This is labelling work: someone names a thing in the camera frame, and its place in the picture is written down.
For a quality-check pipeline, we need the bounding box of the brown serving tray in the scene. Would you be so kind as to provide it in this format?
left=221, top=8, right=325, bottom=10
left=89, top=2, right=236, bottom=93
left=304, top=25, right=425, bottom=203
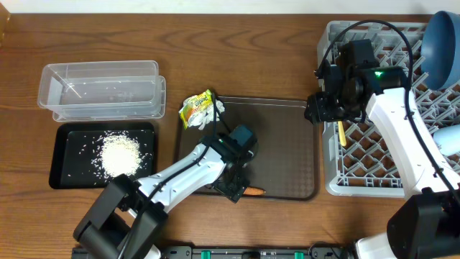
left=171, top=95, right=321, bottom=202

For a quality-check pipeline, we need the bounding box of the clear plastic bin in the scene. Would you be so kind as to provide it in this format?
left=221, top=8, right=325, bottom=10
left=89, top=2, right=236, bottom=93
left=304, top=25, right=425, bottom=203
left=37, top=60, right=166, bottom=122

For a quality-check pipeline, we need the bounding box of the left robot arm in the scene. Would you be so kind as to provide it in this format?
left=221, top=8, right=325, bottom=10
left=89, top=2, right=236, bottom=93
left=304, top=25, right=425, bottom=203
left=73, top=135, right=256, bottom=258

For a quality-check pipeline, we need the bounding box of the orange carrot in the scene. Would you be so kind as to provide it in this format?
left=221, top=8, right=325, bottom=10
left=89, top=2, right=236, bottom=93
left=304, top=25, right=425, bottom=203
left=244, top=186, right=266, bottom=196

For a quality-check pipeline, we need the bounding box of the white rice pile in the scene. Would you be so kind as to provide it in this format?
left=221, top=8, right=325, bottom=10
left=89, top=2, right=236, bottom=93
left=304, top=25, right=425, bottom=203
left=91, top=130, right=153, bottom=180

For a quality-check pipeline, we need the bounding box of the dark blue plate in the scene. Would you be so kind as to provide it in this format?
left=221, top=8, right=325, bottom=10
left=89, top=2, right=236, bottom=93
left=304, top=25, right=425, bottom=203
left=421, top=11, right=459, bottom=90

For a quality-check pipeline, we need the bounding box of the yellow plastic spoon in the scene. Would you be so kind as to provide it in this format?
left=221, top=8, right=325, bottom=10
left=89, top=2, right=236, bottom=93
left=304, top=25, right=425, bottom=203
left=337, top=121, right=347, bottom=147

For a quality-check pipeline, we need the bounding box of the yellow green snack wrapper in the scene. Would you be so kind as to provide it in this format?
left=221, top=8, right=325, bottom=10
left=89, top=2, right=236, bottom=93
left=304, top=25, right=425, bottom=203
left=179, top=90, right=213, bottom=130

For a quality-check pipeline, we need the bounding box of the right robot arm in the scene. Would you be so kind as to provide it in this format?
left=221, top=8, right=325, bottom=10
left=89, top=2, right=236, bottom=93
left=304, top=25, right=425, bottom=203
left=305, top=65, right=459, bottom=258

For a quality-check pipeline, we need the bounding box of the light blue cup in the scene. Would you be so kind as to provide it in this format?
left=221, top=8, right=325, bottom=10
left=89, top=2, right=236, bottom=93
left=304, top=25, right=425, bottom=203
left=433, top=124, right=460, bottom=156

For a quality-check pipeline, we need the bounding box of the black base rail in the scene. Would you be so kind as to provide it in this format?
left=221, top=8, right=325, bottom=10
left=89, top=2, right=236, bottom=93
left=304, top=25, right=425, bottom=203
left=161, top=246, right=354, bottom=259

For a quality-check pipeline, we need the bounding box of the white tissue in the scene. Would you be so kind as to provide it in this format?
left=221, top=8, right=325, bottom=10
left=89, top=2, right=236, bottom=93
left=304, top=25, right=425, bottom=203
left=188, top=104, right=214, bottom=130

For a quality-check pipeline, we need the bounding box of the black plastic tray bin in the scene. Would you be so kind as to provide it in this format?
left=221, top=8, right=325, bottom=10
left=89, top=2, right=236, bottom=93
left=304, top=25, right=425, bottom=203
left=49, top=122, right=155, bottom=189

